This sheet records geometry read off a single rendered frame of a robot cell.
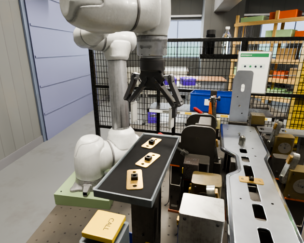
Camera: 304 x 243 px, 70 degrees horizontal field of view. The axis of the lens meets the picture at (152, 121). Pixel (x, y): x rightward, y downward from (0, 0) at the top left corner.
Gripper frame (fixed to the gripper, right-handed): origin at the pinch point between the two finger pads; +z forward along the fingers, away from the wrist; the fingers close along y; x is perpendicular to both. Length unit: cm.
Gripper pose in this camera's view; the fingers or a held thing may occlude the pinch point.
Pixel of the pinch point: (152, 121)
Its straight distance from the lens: 71.5
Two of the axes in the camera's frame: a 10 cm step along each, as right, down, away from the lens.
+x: 4.5, -2.8, 8.5
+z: 0.0, 9.5, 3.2
